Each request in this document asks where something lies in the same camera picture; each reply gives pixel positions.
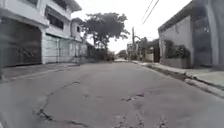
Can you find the concrete sidewalk with kerb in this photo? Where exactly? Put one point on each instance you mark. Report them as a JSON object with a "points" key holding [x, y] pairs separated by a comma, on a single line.
{"points": [[200, 76]]}

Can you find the white metal gate fence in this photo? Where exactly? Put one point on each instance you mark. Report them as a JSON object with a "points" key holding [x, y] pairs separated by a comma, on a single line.
{"points": [[63, 50]]}

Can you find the large dark tree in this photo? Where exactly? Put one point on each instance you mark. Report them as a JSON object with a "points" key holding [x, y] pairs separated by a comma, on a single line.
{"points": [[104, 28]]}

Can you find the grey asphalt road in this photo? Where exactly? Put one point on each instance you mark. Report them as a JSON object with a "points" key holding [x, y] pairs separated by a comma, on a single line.
{"points": [[110, 96]]}

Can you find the utility pole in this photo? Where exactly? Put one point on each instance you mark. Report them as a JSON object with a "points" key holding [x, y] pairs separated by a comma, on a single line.
{"points": [[133, 41]]}

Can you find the white building with garage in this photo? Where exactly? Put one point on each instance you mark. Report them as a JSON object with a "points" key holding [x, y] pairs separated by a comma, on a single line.
{"points": [[30, 30]]}

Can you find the bush in planter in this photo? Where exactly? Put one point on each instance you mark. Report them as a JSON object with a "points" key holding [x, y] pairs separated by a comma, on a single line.
{"points": [[176, 55]]}

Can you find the grey building with dark gate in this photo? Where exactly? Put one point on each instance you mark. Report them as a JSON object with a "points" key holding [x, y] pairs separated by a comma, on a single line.
{"points": [[196, 36]]}

